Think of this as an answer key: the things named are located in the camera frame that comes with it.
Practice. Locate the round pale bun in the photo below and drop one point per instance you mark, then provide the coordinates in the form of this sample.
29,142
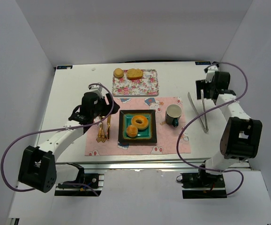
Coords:
118,73

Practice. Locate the gold knife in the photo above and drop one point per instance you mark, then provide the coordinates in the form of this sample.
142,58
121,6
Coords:
108,127

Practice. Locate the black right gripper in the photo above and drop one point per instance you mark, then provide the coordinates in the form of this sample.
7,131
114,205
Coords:
201,87

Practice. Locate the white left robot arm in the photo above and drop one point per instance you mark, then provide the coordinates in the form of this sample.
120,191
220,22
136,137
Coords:
38,167

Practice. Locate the corner label sticker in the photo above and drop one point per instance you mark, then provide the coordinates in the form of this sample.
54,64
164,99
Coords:
64,67
202,63

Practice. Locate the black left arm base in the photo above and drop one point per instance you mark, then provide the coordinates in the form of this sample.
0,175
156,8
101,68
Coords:
84,180

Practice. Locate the orange ring doughnut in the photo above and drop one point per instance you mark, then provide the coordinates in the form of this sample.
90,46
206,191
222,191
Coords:
140,121

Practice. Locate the floral serving tray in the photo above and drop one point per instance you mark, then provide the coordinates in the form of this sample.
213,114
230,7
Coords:
146,86

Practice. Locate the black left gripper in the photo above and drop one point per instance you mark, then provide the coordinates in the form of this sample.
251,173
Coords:
110,106

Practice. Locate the left corner label sticker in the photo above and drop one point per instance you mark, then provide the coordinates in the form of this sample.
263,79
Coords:
64,67

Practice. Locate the green ceramic mug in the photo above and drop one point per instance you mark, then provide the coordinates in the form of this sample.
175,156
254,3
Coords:
173,114

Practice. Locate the right corner label sticker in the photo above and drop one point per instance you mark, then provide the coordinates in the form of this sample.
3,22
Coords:
202,63

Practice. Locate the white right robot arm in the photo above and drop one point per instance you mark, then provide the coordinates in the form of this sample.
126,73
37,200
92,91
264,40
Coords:
253,134

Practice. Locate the gold fork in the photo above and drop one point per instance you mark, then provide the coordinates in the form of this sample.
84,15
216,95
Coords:
101,136

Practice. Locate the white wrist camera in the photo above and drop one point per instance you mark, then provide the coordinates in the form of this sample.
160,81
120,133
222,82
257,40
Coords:
210,72
96,88

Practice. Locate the pink bunny placemat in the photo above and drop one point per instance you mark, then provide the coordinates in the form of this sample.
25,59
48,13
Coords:
166,135

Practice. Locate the small golden bun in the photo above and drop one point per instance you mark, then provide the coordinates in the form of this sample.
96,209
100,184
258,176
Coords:
131,131

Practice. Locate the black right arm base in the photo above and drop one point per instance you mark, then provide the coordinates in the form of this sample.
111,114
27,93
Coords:
202,185

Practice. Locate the teal square plate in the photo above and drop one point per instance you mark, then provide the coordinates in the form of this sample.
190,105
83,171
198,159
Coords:
144,136

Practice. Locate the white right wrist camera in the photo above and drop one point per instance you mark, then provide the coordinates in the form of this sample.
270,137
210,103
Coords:
210,72

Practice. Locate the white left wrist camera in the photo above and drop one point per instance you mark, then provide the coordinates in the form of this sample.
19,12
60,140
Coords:
96,88

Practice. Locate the seeded bread slice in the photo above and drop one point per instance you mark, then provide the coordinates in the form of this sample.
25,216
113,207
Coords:
133,74

